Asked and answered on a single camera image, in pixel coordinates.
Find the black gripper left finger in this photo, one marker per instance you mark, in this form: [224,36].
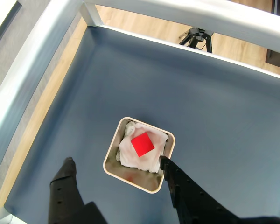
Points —
[63,198]

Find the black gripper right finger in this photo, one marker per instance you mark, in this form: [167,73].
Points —
[196,205]

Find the red cube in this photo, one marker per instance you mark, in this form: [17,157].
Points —
[142,144]

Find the beige square box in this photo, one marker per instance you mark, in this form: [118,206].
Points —
[140,179]

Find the white crumpled tissue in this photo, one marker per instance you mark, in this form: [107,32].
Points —
[130,158]

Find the blue-grey table mat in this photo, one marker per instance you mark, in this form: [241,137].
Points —
[177,93]

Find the black tripod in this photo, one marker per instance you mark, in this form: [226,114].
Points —
[196,37]

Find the silver metal frame rail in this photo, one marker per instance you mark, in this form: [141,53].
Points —
[37,46]

